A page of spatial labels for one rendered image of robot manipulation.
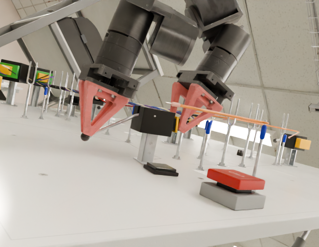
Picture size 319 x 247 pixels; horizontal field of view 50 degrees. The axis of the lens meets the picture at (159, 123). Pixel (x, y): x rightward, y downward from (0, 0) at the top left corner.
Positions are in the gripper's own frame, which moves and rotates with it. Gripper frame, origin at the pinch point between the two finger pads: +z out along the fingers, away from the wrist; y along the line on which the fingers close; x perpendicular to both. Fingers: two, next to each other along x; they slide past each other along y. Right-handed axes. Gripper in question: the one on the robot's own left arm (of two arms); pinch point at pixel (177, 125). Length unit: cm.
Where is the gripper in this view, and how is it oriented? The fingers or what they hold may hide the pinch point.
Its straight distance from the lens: 57.6
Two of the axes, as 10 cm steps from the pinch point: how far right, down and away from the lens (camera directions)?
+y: -4.6, -1.6, 8.8
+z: -5.4, 8.3, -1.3
